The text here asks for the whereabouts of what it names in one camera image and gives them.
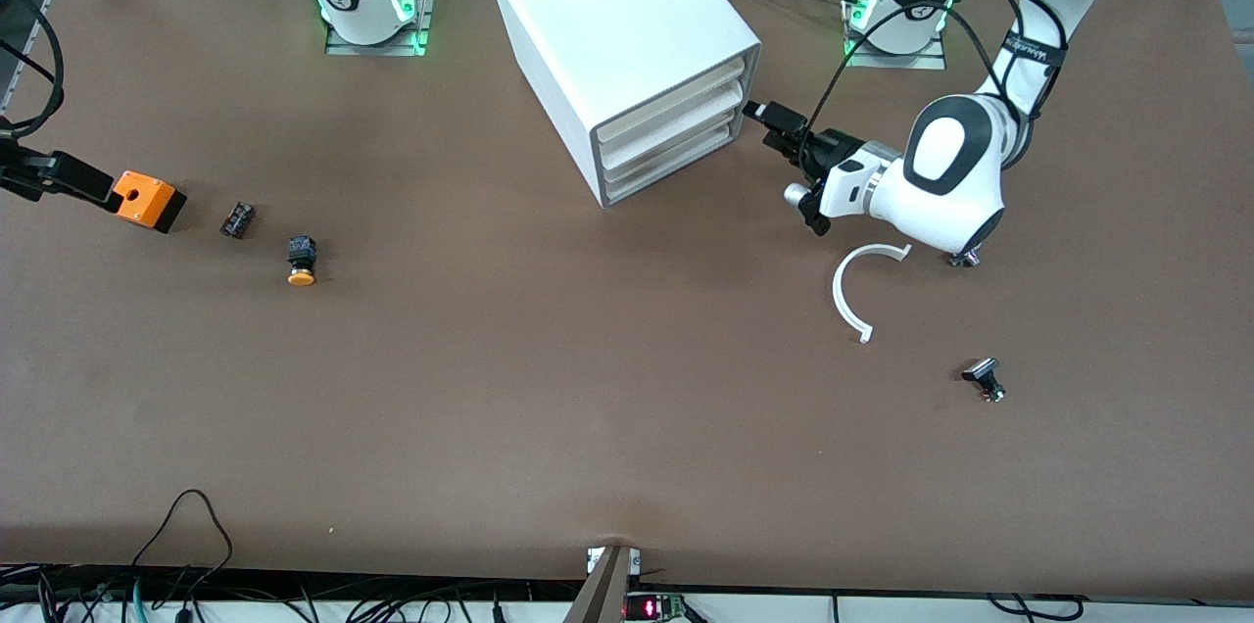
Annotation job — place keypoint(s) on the white semicircular bracket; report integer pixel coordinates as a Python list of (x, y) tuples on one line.
[(837, 292)]

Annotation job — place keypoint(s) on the orange push button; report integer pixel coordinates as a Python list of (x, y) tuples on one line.
[(302, 256)]

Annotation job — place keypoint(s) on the small silver metal connector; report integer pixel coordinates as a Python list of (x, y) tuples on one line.
[(968, 260)]

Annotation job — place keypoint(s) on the lower silver metal part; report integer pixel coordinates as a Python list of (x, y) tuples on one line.
[(980, 370)]

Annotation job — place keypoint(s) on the device with red display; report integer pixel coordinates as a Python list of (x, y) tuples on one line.
[(651, 608)]

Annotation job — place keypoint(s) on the small black terminal block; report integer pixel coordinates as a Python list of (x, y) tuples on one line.
[(238, 219)]

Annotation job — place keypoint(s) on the white mount bracket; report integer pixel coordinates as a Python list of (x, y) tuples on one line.
[(594, 559)]

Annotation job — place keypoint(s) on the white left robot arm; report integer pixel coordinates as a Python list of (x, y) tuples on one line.
[(950, 172)]

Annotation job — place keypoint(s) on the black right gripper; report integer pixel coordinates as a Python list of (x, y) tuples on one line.
[(39, 169)]

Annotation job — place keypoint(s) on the orange button enclosure box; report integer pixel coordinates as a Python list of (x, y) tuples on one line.
[(157, 202)]

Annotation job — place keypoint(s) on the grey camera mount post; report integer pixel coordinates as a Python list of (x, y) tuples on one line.
[(602, 599)]

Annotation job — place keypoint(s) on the aluminium table edge rail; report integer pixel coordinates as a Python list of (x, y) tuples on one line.
[(35, 30)]

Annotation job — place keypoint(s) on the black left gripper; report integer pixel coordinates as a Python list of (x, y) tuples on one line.
[(832, 149)]

